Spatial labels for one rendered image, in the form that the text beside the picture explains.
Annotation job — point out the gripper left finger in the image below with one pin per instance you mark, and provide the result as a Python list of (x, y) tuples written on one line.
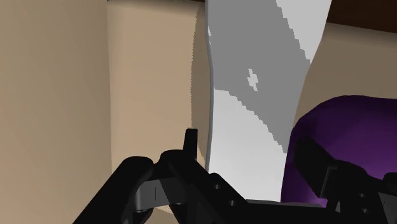
[(186, 192)]

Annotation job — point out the purple rounded object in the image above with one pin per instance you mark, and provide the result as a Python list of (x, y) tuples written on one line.
[(356, 124)]

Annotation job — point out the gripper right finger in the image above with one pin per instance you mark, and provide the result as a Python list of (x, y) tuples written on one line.
[(350, 186)]

